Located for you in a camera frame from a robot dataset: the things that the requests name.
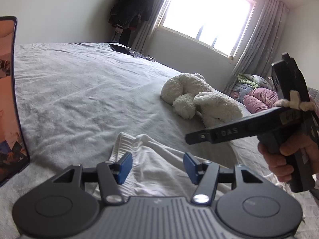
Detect white pants garment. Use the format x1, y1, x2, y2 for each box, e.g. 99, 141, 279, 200
92, 132, 292, 202

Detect patterned clothes pile by curtain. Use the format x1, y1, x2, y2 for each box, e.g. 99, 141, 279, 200
230, 73, 272, 103

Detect dark hanging clothes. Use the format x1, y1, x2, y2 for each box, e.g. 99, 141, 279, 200
109, 0, 154, 46

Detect person's right hand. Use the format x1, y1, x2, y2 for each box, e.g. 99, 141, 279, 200
258, 133, 319, 182

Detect pink folded quilt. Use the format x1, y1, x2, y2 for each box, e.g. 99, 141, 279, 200
243, 87, 279, 114

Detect white plush dog toy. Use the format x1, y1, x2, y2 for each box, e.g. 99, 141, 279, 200
160, 73, 243, 128

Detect grey bed sheet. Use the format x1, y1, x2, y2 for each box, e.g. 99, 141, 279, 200
0, 42, 319, 239

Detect grey window curtain right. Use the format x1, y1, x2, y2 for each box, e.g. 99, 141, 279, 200
223, 0, 289, 94

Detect grey window curtain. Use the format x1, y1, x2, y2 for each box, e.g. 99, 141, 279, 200
223, 0, 289, 94
131, 0, 171, 55

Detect smartphone on stand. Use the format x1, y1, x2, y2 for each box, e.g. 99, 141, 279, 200
0, 16, 30, 186

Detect black tablet on bed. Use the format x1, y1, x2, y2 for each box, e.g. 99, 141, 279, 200
109, 44, 132, 56

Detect grey window curtain left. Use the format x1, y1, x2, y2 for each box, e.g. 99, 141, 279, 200
131, 0, 171, 55

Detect window with white frame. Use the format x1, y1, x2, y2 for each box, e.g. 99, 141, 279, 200
160, 0, 256, 58

